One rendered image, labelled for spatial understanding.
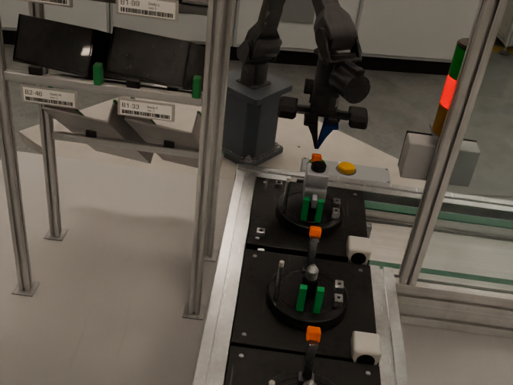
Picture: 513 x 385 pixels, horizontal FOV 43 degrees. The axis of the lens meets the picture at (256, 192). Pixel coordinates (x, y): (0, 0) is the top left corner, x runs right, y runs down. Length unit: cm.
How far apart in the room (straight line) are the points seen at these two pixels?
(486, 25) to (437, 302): 54
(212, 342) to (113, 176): 67
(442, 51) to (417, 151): 361
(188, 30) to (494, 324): 338
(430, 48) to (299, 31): 91
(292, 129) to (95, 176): 60
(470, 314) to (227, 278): 47
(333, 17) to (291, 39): 314
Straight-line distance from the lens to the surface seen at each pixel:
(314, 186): 128
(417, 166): 114
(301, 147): 181
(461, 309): 132
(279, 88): 165
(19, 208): 120
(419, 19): 458
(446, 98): 109
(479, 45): 103
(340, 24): 130
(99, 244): 141
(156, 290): 131
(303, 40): 445
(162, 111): 101
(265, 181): 143
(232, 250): 126
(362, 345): 108
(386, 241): 143
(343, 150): 183
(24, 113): 376
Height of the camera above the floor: 175
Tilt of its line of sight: 34 degrees down
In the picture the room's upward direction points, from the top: 7 degrees clockwise
